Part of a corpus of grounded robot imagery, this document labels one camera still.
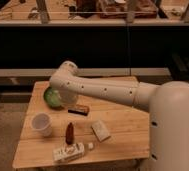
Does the wooden table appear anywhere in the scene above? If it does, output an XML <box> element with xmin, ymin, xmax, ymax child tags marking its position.
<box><xmin>13</xmin><ymin>81</ymin><xmax>149</xmax><ymax>169</ymax></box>

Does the brown tray on counter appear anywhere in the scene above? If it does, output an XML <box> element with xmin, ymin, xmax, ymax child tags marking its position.
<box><xmin>97</xmin><ymin>0</ymin><xmax>158</xmax><ymax>18</ymax></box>

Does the white plastic cup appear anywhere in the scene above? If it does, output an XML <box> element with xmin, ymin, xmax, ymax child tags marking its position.
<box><xmin>31</xmin><ymin>113</ymin><xmax>52</xmax><ymax>137</ymax></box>

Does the brown snack bar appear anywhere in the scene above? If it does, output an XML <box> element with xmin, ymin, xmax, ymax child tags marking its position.
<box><xmin>68</xmin><ymin>105</ymin><xmax>90</xmax><ymax>116</ymax></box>

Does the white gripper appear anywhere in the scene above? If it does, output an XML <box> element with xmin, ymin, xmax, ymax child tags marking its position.
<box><xmin>59</xmin><ymin>90</ymin><xmax>78</xmax><ymax>108</ymax></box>

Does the long wooden bench shelf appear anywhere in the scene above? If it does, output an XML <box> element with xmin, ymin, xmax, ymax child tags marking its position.
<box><xmin>0</xmin><ymin>68</ymin><xmax>171</xmax><ymax>86</ymax></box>

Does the white carton box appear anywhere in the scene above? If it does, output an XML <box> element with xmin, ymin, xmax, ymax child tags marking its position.
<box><xmin>53</xmin><ymin>143</ymin><xmax>85</xmax><ymax>162</ymax></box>

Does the green ceramic bowl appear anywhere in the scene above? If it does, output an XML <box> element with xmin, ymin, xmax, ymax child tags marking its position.
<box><xmin>43</xmin><ymin>87</ymin><xmax>62</xmax><ymax>108</ymax></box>

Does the small white cube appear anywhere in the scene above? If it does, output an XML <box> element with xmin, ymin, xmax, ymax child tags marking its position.
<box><xmin>88</xmin><ymin>143</ymin><xmax>94</xmax><ymax>149</ymax></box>

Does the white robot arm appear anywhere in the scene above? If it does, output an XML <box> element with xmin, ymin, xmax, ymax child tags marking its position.
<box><xmin>49</xmin><ymin>61</ymin><xmax>189</xmax><ymax>171</ymax></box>

